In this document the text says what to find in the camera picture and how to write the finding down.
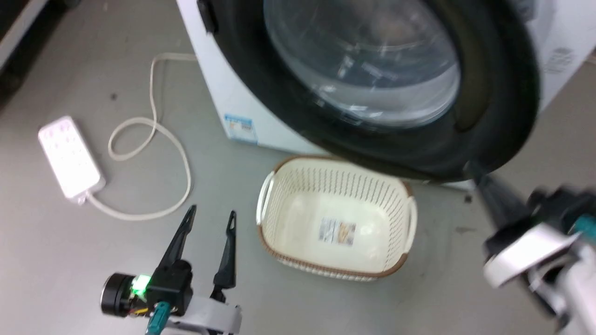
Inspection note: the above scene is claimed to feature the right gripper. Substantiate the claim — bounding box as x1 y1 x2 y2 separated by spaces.
465 161 596 290

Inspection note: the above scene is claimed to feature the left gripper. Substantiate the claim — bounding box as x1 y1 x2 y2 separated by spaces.
100 204 243 335

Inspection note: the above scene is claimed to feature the black round washer door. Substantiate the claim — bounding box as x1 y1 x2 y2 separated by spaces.
212 0 542 183

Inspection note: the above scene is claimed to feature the white front-load washing machine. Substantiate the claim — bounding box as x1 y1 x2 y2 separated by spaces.
176 0 596 191

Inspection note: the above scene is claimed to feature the cream laundry basket brown rim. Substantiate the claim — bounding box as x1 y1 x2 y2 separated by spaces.
255 155 418 282

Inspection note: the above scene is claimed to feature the blue white energy sticker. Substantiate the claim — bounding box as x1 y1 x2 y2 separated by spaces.
224 114 258 145

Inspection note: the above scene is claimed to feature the paper label inside basket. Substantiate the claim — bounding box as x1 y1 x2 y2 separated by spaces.
318 217 358 247

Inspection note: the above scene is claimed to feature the white power strip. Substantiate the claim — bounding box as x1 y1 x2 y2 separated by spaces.
37 115 107 205

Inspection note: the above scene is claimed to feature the dark furniture with white edge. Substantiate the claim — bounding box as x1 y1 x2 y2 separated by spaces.
0 0 81 108

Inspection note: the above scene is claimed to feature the teal left gripper cable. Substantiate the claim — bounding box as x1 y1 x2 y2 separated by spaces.
145 301 171 335

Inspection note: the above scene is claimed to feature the cream power strip cable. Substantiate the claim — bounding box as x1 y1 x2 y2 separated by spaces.
85 53 199 221

